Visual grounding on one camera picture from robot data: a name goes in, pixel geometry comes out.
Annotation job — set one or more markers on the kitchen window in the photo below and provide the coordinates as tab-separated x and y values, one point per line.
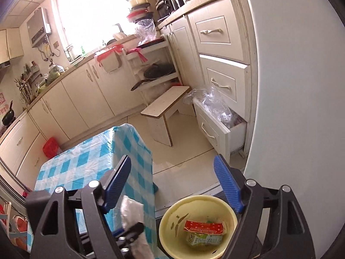
89	13

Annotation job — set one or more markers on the bag of green vegetables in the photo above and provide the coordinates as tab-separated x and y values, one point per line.
55	72

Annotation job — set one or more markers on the white shelf rack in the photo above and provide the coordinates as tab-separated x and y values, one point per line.
134	56

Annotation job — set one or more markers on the stack of bowls and plates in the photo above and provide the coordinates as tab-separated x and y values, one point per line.
140	12

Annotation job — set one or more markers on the green bottle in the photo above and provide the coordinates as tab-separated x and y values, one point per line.
82	50

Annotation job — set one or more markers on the cream kitchen cabinets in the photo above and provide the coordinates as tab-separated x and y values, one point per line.
80	94

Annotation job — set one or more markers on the cream drawer cabinet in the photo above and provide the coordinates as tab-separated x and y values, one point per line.
213	29

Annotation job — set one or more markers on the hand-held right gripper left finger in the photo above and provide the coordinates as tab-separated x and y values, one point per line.
118	178

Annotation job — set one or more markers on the cream wall cabinet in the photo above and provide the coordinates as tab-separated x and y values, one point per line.
12	44

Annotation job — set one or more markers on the yellow plastic bin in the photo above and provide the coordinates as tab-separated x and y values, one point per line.
172	215

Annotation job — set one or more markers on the blue checkered tablecloth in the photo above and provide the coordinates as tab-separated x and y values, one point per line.
67	167

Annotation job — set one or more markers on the open white drawer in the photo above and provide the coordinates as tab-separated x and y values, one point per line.
215	137

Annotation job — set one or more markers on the wooden stool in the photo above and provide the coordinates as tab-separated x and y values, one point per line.
164	101

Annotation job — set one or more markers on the silver water heater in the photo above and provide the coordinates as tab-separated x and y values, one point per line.
39	28

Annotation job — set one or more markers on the grey metal frame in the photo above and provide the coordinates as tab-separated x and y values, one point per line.
12	176

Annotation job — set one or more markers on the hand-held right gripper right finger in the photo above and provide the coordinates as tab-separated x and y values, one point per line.
227	183

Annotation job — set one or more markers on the white hanging bin red bag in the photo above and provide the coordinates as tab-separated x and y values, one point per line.
110	60

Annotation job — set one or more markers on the red snack packet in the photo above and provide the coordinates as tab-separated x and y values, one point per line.
203	226

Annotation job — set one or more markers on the red plastic bucket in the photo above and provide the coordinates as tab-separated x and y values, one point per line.
51	148

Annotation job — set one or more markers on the pink cloth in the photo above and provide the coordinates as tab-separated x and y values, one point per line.
138	54

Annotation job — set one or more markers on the kitchen utensil rack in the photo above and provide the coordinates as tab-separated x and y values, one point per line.
25	89

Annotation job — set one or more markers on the black frying pan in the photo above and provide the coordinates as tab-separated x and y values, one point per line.
8	117

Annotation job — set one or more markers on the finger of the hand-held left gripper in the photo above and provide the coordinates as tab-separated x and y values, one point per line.
133	229
126	249

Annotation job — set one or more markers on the dark pan with lid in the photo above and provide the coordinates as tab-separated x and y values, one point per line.
157	71

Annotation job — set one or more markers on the white plastic bag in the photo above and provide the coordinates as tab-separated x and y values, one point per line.
132	210

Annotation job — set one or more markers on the pink wall poster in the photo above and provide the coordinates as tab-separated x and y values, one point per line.
2	105

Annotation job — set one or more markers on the green and grey carton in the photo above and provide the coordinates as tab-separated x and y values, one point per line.
204	240

